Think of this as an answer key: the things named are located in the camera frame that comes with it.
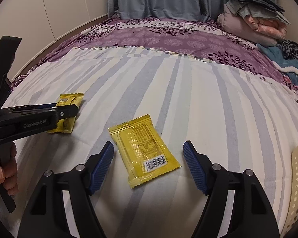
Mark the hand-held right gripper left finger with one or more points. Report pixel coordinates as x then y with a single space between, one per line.
101 168

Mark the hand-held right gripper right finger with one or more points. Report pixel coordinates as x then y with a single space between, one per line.
196 168

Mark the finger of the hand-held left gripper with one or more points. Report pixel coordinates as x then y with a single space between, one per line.
43 106
68 111

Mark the yellow snack packet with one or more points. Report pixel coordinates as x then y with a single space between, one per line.
69 99
139 148

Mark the person's left hand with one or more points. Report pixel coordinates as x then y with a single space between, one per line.
12 173

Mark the striped bed sheet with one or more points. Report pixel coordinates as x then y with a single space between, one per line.
213 104

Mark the white wardrobe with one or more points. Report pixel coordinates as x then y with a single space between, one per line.
52 10

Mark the purple floral bedspread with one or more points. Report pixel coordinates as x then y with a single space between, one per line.
164 37

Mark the blue fleece blanket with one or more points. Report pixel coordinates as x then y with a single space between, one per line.
283 62

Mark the leopard print cloth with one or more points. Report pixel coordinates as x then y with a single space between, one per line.
293 49

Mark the folded pink quilt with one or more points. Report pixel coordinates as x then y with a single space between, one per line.
268 28

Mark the folded grey blankets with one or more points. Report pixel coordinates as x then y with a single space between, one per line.
255 2

